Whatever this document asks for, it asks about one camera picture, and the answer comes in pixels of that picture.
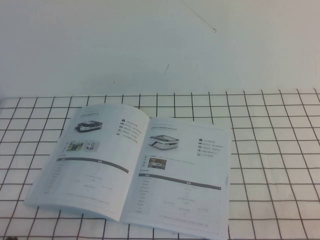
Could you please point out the white manual booklet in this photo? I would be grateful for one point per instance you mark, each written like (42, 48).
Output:
(175, 175)

